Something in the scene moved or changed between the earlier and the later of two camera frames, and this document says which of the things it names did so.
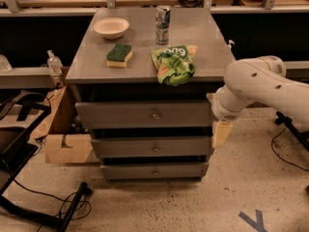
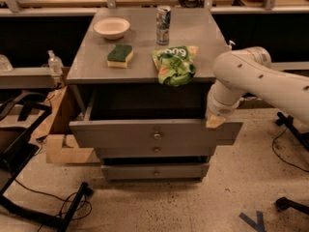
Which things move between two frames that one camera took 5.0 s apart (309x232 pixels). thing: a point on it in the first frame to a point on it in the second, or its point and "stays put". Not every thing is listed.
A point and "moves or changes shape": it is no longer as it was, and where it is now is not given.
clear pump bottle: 54,64 stays put
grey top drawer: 146,114 moves or changes shape
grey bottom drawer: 186,171 stays put
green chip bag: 175,64 stays put
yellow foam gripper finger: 222,131 to 213,122
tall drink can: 162,24 stays put
